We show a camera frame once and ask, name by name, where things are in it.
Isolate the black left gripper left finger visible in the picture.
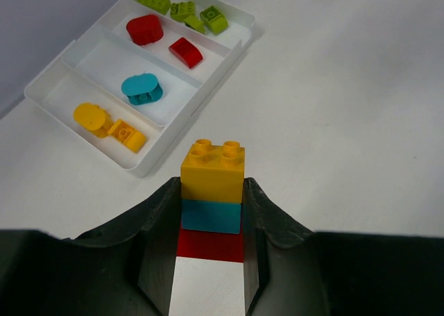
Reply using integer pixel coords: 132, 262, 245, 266
1, 177, 181, 315

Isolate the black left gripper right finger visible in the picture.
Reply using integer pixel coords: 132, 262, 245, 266
242, 178, 443, 315

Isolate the yellow square lego brick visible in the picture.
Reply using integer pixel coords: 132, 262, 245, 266
180, 139, 246, 203

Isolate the yellow curved lego brick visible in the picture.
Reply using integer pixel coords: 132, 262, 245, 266
107, 119, 148, 153

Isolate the yellow rounded lego brick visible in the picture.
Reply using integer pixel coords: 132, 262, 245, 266
73, 102, 114, 138

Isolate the teal rounded lego brick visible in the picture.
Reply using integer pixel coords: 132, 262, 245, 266
121, 73, 163, 106

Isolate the red curved lego brick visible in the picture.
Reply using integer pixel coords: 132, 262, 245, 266
169, 37, 203, 69

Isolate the red rounded lego brick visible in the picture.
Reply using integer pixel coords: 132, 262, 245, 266
126, 14, 164, 46

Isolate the lime green small lego brick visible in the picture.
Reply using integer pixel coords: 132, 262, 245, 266
184, 15, 206, 35

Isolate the lime green square lego brick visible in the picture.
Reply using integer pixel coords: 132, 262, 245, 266
200, 6, 229, 35

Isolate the long lime green lego brick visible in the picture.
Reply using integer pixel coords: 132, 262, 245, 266
137, 0, 171, 15

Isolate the white divided sorting tray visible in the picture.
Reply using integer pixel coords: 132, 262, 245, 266
24, 0, 255, 177

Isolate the lime green stepped lego brick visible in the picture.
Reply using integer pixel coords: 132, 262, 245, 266
169, 1, 196, 22

